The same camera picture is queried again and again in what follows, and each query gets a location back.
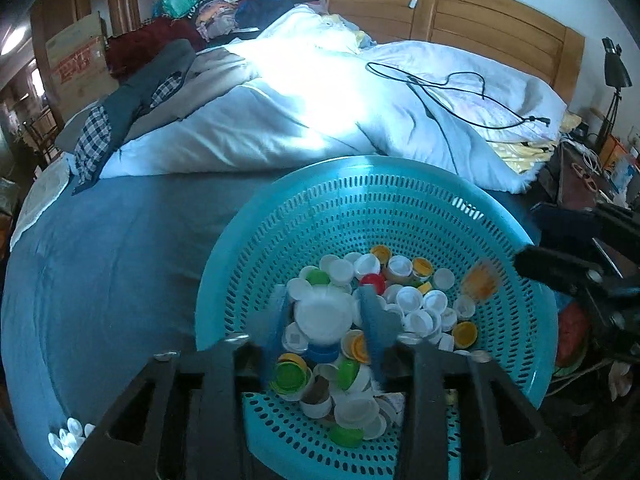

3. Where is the black desk lamp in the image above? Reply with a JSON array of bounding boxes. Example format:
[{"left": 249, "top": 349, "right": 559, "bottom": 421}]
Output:
[{"left": 595, "top": 37, "right": 633, "bottom": 151}]

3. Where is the teal plastic basket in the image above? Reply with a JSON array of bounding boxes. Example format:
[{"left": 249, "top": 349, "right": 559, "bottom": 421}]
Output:
[{"left": 194, "top": 156, "right": 560, "bottom": 480}]

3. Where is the cardboard box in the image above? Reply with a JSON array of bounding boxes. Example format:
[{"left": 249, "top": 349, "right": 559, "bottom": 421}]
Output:
[{"left": 45, "top": 12, "right": 121, "bottom": 116}]

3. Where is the yellow pillow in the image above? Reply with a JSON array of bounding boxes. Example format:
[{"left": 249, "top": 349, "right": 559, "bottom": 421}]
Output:
[{"left": 487, "top": 112, "right": 583, "bottom": 173}]

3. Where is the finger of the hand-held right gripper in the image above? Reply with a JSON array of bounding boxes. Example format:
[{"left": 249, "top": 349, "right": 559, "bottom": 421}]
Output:
[
  {"left": 515, "top": 246, "right": 608, "bottom": 297},
  {"left": 531, "top": 202, "right": 640, "bottom": 242}
]

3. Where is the grey jacket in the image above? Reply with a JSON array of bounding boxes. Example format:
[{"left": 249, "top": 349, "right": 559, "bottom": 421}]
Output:
[{"left": 55, "top": 40, "right": 198, "bottom": 196}]

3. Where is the heap of mixed clothes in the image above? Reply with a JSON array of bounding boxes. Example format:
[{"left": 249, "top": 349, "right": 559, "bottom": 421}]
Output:
[{"left": 192, "top": 0, "right": 331, "bottom": 43}]

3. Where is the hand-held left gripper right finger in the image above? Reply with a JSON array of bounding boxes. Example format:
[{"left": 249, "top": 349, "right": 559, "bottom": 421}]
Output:
[{"left": 357, "top": 285, "right": 583, "bottom": 480}]

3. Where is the dark wooden chair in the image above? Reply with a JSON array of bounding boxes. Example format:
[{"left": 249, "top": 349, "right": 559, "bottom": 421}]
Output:
[{"left": 22, "top": 107, "right": 61, "bottom": 166}]

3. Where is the cluttered wooden nightstand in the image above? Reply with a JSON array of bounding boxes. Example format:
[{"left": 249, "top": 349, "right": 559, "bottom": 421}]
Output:
[{"left": 537, "top": 135, "right": 640, "bottom": 211}]

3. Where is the dark red clothing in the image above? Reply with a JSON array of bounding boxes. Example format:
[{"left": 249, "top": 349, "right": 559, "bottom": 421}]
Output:
[{"left": 105, "top": 17, "right": 206, "bottom": 78}]

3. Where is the gold ribbed bottle cap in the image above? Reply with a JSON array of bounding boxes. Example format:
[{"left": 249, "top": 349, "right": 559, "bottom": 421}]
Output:
[{"left": 462, "top": 260, "right": 501, "bottom": 301}]

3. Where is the white duvet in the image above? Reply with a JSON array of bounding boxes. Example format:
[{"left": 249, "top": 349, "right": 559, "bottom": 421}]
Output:
[{"left": 100, "top": 5, "right": 568, "bottom": 196}]

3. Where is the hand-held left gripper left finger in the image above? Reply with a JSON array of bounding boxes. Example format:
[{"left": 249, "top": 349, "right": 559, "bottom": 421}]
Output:
[{"left": 60, "top": 284, "right": 290, "bottom": 480}]

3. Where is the ceiling light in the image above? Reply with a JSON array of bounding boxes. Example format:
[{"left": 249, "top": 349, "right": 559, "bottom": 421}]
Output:
[{"left": 0, "top": 25, "right": 31, "bottom": 56}]

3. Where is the grey fleece blanket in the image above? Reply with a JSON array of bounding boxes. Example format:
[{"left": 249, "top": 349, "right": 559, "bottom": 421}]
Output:
[{"left": 0, "top": 175, "right": 281, "bottom": 480}]

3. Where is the beige quilt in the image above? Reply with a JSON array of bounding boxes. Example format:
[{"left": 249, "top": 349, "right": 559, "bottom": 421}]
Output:
[{"left": 130, "top": 47, "right": 251, "bottom": 131}]

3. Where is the plaid shirt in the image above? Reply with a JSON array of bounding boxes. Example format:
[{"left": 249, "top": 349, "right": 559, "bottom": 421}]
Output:
[{"left": 74, "top": 72, "right": 183, "bottom": 186}]

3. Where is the wooden headboard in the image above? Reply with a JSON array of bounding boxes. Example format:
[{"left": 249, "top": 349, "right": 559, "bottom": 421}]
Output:
[{"left": 327, "top": 0, "right": 586, "bottom": 103}]

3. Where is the white lace cloth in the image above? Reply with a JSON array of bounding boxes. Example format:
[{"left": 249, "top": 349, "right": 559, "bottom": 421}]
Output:
[{"left": 10, "top": 162, "right": 71, "bottom": 251}]

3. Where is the black cable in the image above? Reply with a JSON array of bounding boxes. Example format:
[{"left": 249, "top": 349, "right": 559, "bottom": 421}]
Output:
[{"left": 366, "top": 61, "right": 552, "bottom": 181}]

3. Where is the pile of plastic caps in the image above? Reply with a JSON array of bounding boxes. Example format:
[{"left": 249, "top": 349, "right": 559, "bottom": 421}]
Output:
[
  {"left": 47, "top": 417, "right": 98, "bottom": 463},
  {"left": 270, "top": 245, "right": 501, "bottom": 448}
]

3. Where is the large white lid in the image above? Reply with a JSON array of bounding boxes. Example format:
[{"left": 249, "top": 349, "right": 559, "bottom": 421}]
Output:
[{"left": 292, "top": 292, "right": 356, "bottom": 348}]

